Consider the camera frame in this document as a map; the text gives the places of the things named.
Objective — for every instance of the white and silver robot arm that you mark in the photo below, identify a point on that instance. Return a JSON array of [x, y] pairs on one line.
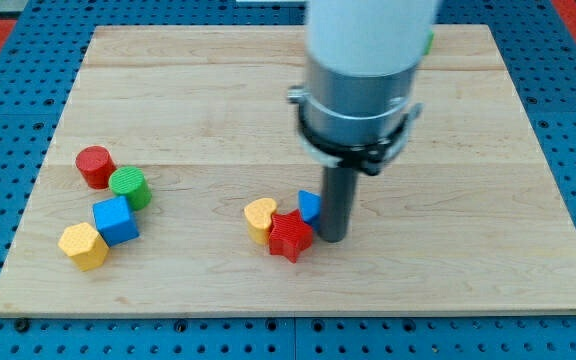
[[361, 59]]

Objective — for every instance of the blue triangle block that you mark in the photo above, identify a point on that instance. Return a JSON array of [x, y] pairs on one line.
[[309, 207]]

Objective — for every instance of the red star block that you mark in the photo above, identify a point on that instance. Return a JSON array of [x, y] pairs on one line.
[[290, 235]]

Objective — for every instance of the green star block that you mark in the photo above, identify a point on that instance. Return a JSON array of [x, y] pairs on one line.
[[429, 42]]

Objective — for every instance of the yellow heart block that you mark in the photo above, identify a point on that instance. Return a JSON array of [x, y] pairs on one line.
[[258, 215]]

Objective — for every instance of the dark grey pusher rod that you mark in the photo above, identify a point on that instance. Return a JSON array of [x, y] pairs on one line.
[[337, 198]]

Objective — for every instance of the wooden board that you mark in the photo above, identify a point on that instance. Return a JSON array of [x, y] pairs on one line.
[[468, 221]]

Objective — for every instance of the green cylinder block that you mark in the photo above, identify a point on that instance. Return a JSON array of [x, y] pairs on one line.
[[130, 182]]

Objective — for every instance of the blue cube block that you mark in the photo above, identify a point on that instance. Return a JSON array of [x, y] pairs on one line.
[[115, 220]]

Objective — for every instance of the red cylinder block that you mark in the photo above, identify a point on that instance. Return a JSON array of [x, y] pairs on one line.
[[96, 166]]

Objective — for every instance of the yellow hexagon block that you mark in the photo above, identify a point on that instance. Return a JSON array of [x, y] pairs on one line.
[[84, 246]]

